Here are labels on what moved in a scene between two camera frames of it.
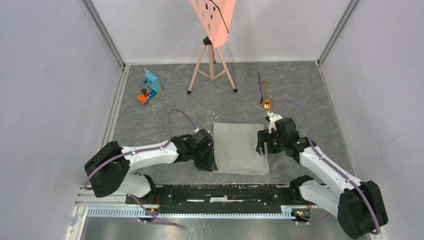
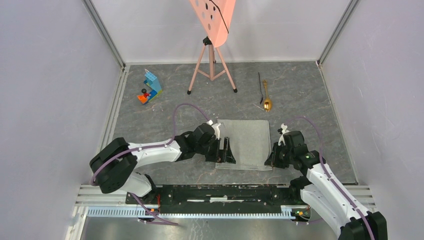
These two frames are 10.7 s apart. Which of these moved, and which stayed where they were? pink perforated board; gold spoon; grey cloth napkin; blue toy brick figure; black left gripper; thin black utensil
Moved: black left gripper; grey cloth napkin
Stayed: gold spoon; blue toy brick figure; pink perforated board; thin black utensil
